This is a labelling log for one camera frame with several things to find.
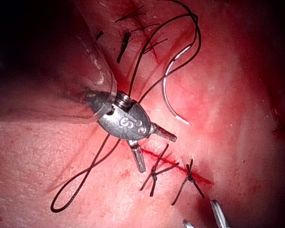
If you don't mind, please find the right arm needle driver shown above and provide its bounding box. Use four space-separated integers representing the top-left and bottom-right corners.
97 92 156 141

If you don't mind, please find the right arm needle driver jaw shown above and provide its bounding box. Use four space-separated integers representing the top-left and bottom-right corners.
152 123 178 143
128 140 147 173

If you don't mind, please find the left arm needle driver jaw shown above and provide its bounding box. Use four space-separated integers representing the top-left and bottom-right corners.
182 218 196 228
210 199 230 228

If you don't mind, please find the curved steel needle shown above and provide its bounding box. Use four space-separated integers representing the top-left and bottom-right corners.
161 46 192 126

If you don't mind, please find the black stitching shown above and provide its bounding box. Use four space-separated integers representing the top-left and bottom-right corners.
115 4 169 57
139 143 206 206

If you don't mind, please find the tissue pad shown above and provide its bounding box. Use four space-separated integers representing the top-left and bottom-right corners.
0 0 285 228

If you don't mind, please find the black thread piece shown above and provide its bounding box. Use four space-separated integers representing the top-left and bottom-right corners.
116 32 132 64

